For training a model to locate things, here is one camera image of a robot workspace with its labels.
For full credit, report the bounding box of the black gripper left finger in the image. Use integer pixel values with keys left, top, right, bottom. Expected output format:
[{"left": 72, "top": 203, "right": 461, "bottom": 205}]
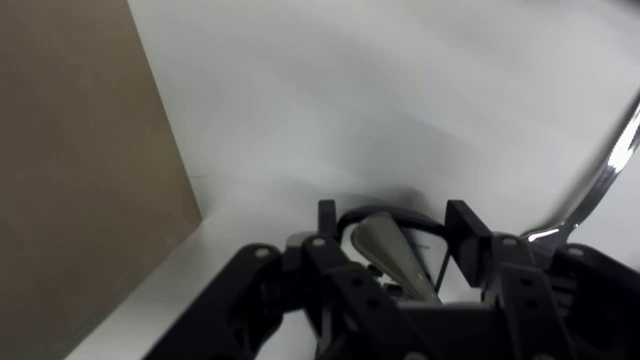
[{"left": 319, "top": 200, "right": 339, "bottom": 239}]

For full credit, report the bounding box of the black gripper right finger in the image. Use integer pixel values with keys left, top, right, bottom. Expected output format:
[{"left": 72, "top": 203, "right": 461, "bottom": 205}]
[{"left": 444, "top": 200, "right": 493, "bottom": 288}]

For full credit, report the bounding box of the black remote control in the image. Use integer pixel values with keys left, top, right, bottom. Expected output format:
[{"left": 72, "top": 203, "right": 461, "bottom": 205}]
[{"left": 336, "top": 205, "right": 447, "bottom": 304}]

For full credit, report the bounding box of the chrome metal bar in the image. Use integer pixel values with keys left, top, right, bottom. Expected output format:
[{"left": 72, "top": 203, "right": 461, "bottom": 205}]
[{"left": 524, "top": 94, "right": 640, "bottom": 245}]

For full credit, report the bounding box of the wooden shape sorter box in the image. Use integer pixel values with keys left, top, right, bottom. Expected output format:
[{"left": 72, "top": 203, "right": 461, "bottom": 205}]
[{"left": 0, "top": 0, "right": 200, "bottom": 360}]

